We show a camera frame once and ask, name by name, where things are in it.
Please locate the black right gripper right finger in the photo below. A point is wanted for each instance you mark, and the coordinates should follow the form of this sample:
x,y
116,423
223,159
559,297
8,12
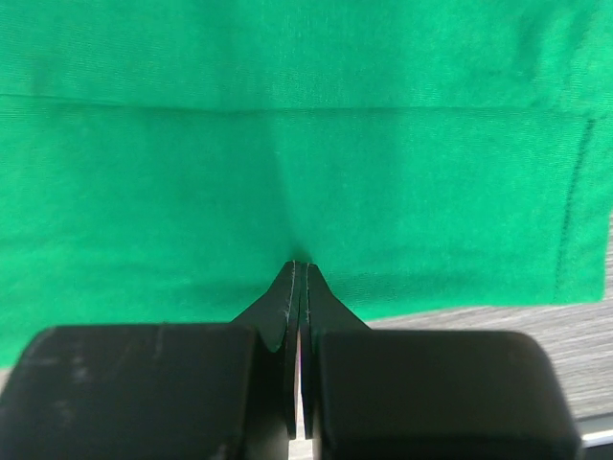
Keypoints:
x,y
320,312

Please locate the green t-shirt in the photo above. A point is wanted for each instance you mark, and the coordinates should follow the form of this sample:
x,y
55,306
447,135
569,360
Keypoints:
x,y
161,160

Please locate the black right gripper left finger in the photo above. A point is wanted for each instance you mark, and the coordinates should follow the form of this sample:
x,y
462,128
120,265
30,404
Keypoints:
x,y
275,315

